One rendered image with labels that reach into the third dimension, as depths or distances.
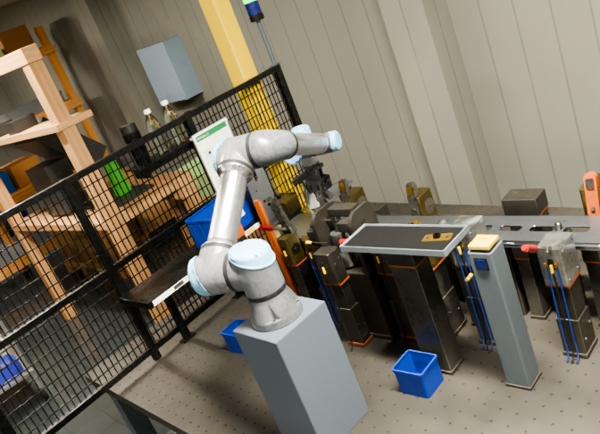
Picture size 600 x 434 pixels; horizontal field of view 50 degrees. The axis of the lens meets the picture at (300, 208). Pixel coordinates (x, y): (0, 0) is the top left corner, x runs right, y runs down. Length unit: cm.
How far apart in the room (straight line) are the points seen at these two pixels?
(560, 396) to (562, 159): 228
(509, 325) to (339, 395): 52
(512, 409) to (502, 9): 246
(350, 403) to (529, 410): 49
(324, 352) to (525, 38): 243
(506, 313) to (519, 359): 15
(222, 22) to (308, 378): 186
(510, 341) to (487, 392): 19
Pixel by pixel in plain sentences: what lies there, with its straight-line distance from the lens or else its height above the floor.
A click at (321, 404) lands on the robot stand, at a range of 189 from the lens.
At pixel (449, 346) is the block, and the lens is 203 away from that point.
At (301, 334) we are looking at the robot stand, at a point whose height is 107.
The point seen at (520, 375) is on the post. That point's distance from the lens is 193.
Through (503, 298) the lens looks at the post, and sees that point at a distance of 177.
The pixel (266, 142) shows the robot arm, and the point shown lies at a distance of 197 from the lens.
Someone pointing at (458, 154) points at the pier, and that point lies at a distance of 405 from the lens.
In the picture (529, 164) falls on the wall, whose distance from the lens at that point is 412.
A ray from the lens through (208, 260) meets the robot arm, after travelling 181.
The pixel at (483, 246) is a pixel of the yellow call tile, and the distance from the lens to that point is 170.
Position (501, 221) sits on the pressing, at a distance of 216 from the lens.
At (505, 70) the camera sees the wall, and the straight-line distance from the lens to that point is 393.
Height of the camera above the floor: 196
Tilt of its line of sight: 20 degrees down
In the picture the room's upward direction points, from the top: 22 degrees counter-clockwise
